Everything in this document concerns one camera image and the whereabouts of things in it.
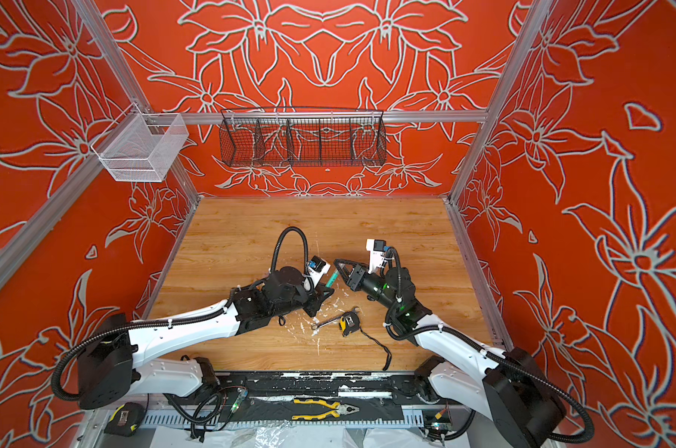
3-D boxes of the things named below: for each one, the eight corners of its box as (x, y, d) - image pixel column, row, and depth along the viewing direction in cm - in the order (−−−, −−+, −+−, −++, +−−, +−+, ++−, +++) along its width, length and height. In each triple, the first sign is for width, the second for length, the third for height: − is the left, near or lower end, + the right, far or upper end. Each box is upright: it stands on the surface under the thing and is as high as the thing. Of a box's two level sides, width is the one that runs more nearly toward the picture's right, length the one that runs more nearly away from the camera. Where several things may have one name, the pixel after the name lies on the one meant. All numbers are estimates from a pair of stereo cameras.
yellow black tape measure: (343, 337, 83) (343, 333, 81) (335, 320, 87) (335, 316, 84) (361, 328, 85) (362, 324, 83) (353, 312, 89) (353, 308, 86)
